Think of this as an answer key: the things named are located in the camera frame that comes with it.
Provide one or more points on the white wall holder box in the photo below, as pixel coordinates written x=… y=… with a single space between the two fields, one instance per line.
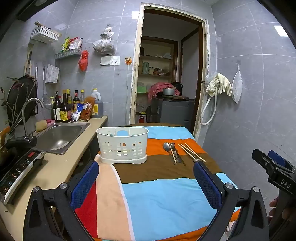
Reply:
x=52 y=73

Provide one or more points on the black bag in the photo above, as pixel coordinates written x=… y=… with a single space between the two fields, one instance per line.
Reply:
x=178 y=87

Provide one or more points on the dark wooden board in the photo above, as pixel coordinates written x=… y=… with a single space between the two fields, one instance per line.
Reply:
x=180 y=97

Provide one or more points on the white wall socket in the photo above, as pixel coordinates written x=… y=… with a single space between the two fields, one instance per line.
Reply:
x=115 y=60

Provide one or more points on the green thermos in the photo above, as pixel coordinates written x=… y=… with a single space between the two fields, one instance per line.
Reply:
x=145 y=68

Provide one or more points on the orange plug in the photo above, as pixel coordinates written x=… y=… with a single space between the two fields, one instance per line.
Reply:
x=128 y=61

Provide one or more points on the row of seasoning packets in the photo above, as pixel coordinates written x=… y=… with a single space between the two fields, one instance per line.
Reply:
x=72 y=43

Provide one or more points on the person's right hand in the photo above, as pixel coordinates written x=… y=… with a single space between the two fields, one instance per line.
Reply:
x=273 y=202

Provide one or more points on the stainless steel sink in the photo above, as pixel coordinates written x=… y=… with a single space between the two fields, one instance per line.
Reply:
x=57 y=136

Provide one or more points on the red plastic bag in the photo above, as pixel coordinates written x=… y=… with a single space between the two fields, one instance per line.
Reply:
x=83 y=61

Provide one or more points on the green box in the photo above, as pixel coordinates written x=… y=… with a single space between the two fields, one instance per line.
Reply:
x=141 y=89

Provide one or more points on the wooden shelf unit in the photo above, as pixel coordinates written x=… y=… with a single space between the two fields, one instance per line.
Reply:
x=157 y=58

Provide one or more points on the cream rubber gloves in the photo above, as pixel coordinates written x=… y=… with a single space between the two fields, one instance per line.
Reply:
x=219 y=84

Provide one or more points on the wooden chopstick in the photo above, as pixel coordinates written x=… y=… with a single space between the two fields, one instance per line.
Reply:
x=188 y=153
x=193 y=153
x=196 y=152

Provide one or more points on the large cooking oil jug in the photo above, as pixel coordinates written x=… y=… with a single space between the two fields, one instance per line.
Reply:
x=97 y=106

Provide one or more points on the slim clear sauce bottle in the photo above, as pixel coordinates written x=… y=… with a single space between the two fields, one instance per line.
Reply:
x=82 y=96

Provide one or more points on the pink scrub sponge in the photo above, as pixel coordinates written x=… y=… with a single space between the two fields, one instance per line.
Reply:
x=50 y=121

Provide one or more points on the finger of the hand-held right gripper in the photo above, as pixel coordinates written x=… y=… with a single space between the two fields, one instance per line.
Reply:
x=263 y=161
x=278 y=157

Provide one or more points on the hanging wooden board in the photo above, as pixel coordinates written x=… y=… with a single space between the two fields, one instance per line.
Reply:
x=28 y=62

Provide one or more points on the black induction cooker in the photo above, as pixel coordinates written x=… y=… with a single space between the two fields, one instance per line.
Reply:
x=16 y=171

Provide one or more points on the wooden utensil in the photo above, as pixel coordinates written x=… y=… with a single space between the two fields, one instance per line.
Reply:
x=173 y=155

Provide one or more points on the hanging steel spatula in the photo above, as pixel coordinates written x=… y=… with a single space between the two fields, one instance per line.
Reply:
x=36 y=73

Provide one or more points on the white plastic utensil basket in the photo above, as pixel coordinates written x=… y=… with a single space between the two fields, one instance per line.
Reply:
x=108 y=148

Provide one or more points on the striped multicoloured blanket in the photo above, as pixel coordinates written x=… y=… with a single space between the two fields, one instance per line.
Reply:
x=161 y=204

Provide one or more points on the metal tongs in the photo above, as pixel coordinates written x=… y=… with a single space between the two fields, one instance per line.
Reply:
x=182 y=162

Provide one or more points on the large soy sauce bottle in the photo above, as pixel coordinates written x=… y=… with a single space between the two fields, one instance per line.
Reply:
x=65 y=111

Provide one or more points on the pink cloth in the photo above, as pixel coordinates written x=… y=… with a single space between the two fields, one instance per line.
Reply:
x=156 y=89

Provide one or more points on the curved steel faucet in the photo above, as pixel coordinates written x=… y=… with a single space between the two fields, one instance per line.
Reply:
x=24 y=115

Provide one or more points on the steel pot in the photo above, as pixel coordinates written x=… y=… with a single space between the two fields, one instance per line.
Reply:
x=168 y=91

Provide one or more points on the black hanging wok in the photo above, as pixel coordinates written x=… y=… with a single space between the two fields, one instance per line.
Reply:
x=20 y=97

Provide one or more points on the metal spoon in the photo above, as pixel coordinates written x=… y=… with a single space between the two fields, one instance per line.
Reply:
x=166 y=146

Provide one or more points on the clear bag of dried goods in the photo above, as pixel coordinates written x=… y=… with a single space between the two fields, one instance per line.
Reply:
x=104 y=46

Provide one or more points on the yellow-capped sauce bottle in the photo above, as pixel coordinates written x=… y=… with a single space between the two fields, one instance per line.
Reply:
x=70 y=99

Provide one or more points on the red label plastic bottle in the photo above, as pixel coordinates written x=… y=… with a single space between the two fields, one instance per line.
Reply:
x=142 y=118

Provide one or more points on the grey cabinet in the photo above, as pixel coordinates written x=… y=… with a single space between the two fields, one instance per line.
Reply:
x=173 y=113

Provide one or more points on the white plastic wall basket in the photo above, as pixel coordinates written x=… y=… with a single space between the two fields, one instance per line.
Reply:
x=45 y=35

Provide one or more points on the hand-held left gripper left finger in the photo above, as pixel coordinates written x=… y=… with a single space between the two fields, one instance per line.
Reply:
x=84 y=185

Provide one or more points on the white wall switch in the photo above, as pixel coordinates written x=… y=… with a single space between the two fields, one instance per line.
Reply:
x=105 y=60

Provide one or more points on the black frying pan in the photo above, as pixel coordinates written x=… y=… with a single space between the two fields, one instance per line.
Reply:
x=23 y=141

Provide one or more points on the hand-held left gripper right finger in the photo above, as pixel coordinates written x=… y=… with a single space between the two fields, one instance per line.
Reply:
x=207 y=185

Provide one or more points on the red-capped sauce bottle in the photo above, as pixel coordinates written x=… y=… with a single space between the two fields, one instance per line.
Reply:
x=76 y=99

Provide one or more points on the yellow sponge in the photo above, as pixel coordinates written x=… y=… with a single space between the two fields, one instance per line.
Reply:
x=41 y=125

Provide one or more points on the dark pump dispenser bottle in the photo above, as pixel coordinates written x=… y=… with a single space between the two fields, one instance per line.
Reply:
x=56 y=109

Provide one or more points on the white and blue packet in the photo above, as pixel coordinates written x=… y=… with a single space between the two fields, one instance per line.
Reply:
x=77 y=113

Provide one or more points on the white door frame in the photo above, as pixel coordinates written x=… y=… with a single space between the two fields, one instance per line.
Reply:
x=135 y=69

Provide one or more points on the small jar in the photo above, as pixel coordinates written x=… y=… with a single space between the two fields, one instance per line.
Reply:
x=151 y=70

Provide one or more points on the grey wall shelf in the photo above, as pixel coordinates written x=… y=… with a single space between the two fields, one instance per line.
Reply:
x=68 y=53

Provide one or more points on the black range hood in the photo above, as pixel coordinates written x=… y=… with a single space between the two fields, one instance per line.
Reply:
x=30 y=11

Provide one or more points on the white plastic bag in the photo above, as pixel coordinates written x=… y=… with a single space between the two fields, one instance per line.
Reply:
x=107 y=32

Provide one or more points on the orange seasoning packet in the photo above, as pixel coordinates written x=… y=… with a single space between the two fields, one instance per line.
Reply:
x=87 y=109

